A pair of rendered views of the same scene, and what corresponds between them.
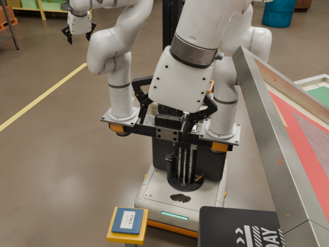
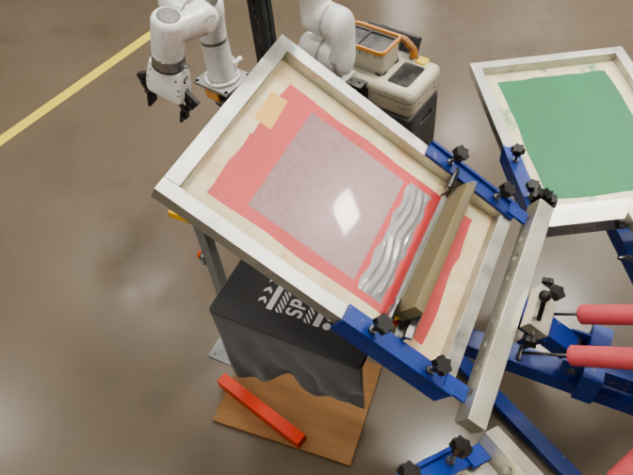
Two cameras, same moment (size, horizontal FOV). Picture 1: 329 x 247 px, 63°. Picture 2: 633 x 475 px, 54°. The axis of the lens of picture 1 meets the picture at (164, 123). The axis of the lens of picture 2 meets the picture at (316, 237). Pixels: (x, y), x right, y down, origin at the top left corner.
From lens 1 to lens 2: 1.20 m
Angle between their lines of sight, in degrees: 23
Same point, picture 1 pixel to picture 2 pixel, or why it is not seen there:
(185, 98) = (168, 92)
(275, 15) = not seen: outside the picture
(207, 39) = (163, 57)
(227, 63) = (308, 41)
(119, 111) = (212, 73)
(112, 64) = not seen: hidden behind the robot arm
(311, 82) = (580, 60)
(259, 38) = (327, 21)
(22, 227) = (129, 205)
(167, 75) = (152, 74)
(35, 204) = (150, 180)
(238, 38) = (308, 17)
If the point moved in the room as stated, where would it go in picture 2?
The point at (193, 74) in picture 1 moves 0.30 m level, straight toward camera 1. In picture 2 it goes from (167, 77) to (82, 162)
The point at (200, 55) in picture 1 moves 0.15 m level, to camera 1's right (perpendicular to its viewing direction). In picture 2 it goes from (163, 67) to (223, 77)
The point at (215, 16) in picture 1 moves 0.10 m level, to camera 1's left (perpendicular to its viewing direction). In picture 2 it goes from (162, 45) to (122, 40)
